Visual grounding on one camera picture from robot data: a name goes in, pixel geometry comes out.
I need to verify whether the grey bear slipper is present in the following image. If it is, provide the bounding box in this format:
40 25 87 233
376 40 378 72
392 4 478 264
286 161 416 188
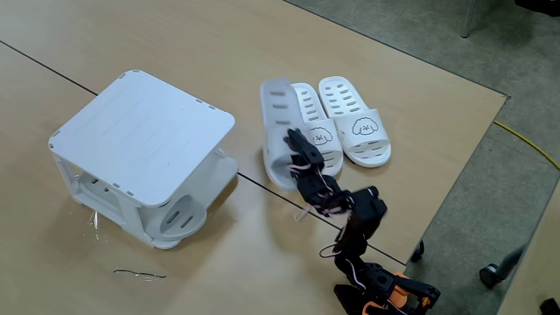
78 172 209 241
259 77 310 192

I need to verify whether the white dog slipper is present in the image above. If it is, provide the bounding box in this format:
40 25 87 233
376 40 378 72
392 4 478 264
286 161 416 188
318 75 392 169
291 82 345 178

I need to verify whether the white plastic shoe rack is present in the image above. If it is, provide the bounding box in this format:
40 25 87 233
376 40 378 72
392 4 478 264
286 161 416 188
47 68 240 250

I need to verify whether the black table caster wheel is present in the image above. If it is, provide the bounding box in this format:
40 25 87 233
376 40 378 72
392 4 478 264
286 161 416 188
409 240 425 263

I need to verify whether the grey metal chair leg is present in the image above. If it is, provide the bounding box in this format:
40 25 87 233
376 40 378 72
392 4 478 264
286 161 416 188
461 0 478 39

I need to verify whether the black object on floor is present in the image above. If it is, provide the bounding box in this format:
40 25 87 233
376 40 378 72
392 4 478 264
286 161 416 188
539 297 560 315

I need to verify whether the black chair base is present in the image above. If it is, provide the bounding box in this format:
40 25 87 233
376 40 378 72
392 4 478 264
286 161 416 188
514 0 560 18

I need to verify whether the yellow cable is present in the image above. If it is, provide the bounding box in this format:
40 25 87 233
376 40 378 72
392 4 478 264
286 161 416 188
493 120 560 172

